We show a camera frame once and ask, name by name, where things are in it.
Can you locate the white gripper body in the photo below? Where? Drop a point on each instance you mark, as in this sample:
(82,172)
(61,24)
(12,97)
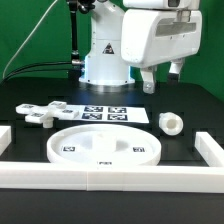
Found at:
(151,37)

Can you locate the white cross-shaped table base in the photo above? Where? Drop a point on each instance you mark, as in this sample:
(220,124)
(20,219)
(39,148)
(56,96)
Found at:
(45,115)

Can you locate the white round table top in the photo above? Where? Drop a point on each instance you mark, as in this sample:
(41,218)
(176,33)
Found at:
(106,145)

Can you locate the white front fence bar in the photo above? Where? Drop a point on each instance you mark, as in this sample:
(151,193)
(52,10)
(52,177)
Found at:
(25,175)

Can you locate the black camera stand pole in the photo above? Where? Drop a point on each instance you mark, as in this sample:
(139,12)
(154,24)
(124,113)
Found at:
(83,6)

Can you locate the white left fence block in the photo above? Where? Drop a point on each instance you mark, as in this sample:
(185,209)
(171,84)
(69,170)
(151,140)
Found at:
(5,138)

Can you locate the paper sheet with markers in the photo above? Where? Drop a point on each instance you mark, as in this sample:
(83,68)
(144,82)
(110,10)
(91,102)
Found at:
(110,113)

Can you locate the white right fence bar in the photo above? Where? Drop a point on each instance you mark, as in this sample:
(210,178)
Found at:
(209,149)

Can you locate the white fence bar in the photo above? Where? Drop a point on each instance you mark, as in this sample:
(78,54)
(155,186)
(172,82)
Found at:
(209,149)
(25,175)

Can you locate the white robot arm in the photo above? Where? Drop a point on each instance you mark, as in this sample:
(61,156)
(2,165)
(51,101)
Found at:
(104,68)

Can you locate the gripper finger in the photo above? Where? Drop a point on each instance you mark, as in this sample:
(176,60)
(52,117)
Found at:
(175,70)
(149,79)

